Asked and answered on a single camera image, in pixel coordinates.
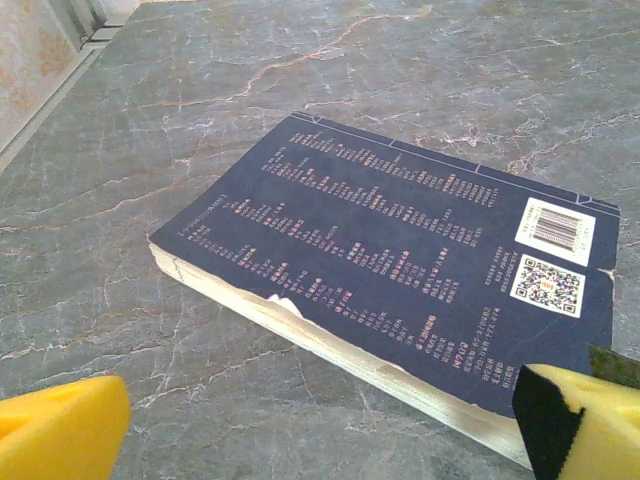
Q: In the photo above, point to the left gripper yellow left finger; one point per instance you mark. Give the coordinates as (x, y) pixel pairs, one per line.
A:
(60, 430)

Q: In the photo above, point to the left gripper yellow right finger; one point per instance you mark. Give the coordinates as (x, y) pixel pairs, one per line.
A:
(600, 430)

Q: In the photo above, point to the thick navy book with barcode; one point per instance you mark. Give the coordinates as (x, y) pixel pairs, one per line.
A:
(380, 250)

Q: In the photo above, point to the aluminium side rail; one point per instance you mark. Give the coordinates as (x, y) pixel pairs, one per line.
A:
(45, 102)

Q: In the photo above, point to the aluminium frame post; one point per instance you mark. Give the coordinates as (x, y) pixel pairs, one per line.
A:
(95, 15)

